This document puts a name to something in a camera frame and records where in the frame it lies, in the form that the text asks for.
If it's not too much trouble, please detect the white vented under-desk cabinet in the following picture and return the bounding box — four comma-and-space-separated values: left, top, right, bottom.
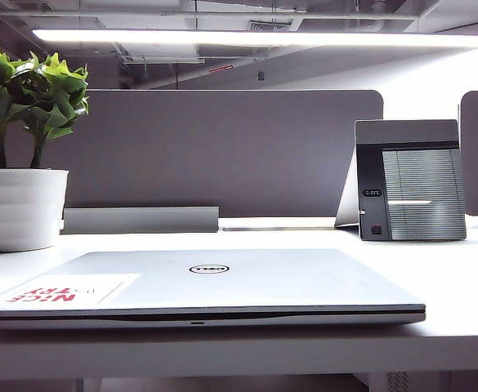
369, 370, 448, 392

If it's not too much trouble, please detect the green artificial plant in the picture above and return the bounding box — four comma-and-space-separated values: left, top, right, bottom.
0, 44, 91, 171

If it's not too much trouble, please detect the white ribbed plant pot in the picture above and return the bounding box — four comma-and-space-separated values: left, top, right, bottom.
0, 168, 70, 253

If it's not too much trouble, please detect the white red-lettered sticker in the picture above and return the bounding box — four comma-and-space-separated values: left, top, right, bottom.
0, 273, 141, 307

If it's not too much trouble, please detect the long ceiling light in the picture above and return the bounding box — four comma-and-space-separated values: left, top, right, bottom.
32, 28, 478, 49

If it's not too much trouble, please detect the wide grey desk partition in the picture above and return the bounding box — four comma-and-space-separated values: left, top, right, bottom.
0, 89, 385, 220

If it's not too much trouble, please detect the ceiling air vent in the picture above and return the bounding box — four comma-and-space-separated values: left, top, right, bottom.
249, 19, 293, 33

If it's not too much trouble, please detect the silver Dell laptop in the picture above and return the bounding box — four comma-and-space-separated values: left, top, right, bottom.
0, 247, 427, 332

